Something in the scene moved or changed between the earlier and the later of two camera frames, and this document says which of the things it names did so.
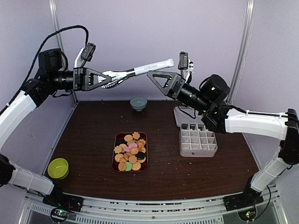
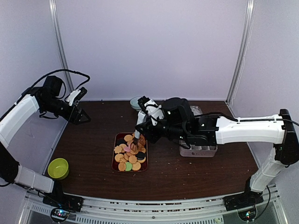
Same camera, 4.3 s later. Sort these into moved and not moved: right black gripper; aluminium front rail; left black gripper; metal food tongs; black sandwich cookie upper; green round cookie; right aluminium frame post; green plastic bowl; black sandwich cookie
Moved: left black gripper; right black gripper; metal food tongs
Not moved: black sandwich cookie upper; green plastic bowl; aluminium front rail; green round cookie; right aluminium frame post; black sandwich cookie
